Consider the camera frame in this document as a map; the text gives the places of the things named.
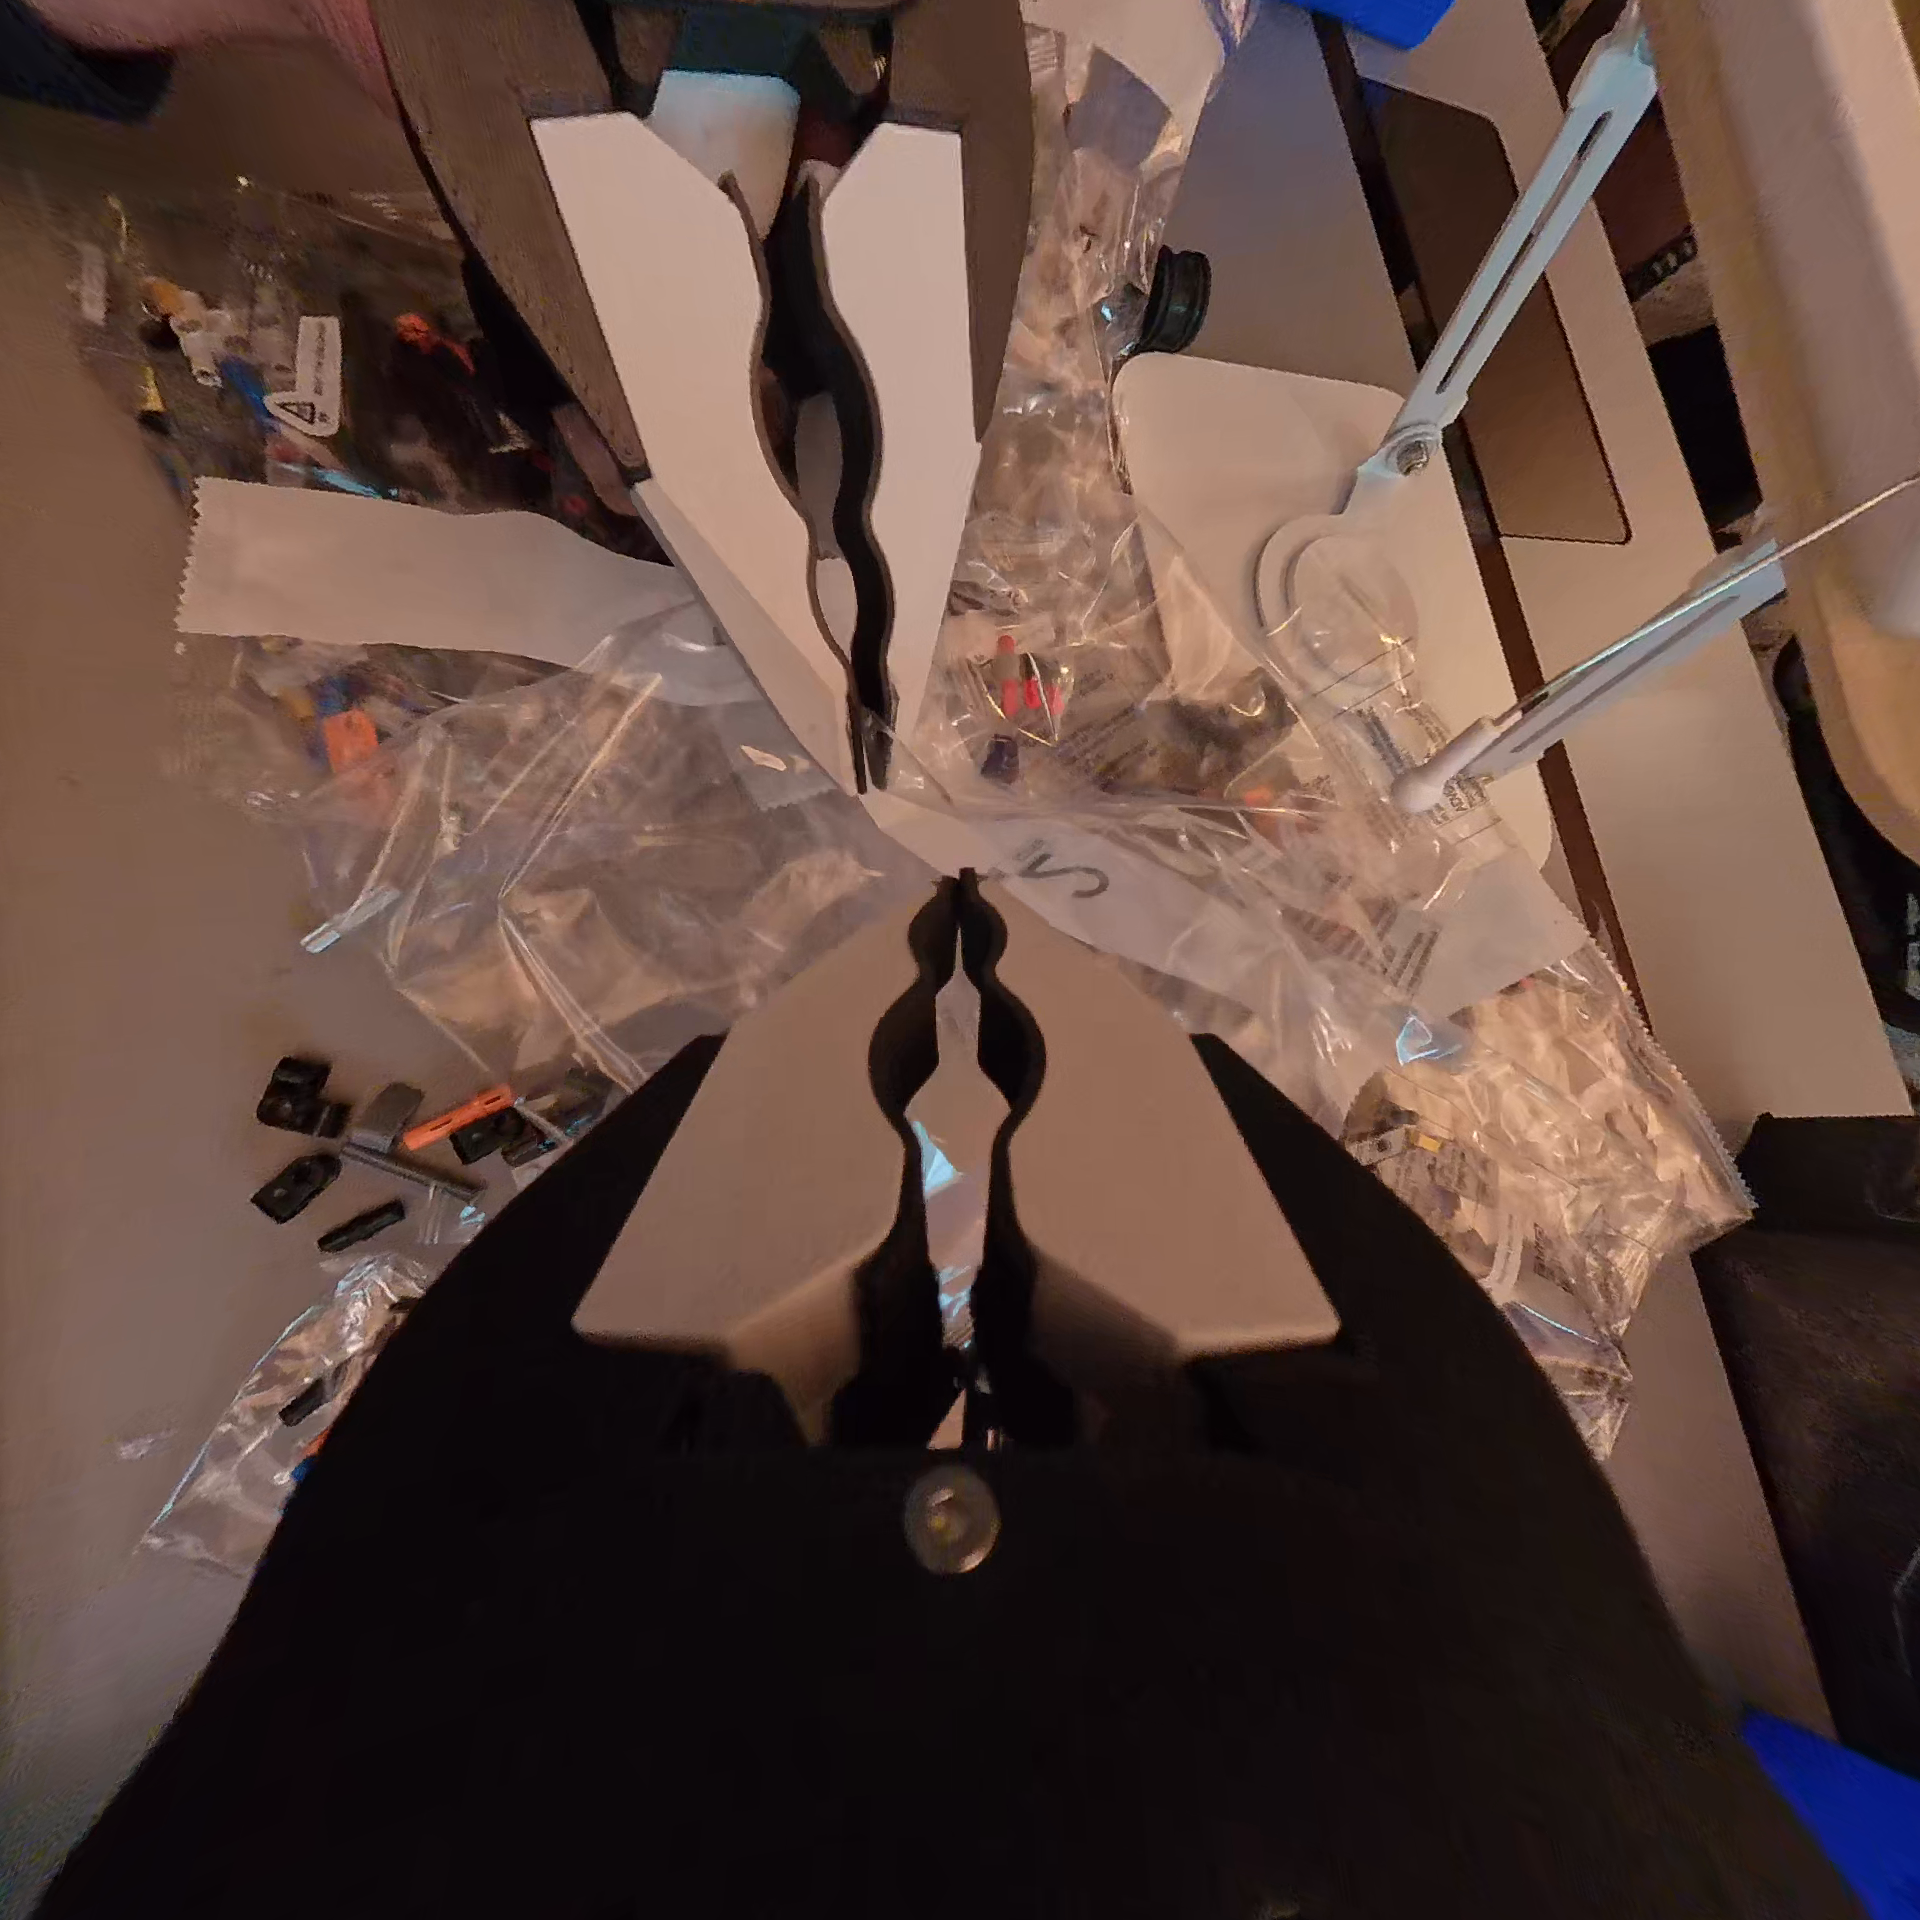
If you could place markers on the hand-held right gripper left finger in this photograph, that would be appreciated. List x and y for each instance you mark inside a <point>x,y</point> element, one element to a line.
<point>750,1185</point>

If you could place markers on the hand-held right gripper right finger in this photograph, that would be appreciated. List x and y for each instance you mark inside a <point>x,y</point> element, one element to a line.
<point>1156,1185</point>

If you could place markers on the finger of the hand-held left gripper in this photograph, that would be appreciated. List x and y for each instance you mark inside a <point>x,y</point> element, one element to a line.
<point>661,330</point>
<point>922,330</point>

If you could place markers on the clear bag tall white label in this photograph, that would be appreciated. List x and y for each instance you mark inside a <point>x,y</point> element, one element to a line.
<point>1201,914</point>

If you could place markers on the numbered clear plastic bag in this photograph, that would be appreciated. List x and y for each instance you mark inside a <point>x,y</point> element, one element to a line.
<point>375,555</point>

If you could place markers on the scattered loose lego pieces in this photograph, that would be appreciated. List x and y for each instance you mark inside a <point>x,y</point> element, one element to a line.
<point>434,1124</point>

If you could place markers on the person's left hand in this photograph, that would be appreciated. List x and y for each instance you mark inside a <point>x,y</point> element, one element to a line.
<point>225,22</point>

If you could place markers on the black round object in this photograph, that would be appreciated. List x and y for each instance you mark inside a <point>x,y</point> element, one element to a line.
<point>1173,299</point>

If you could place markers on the small zip bag colourful parts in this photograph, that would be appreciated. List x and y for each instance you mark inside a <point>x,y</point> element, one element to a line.
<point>270,1424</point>

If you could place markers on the white tapered rod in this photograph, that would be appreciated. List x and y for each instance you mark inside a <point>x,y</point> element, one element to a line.
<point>1516,253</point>

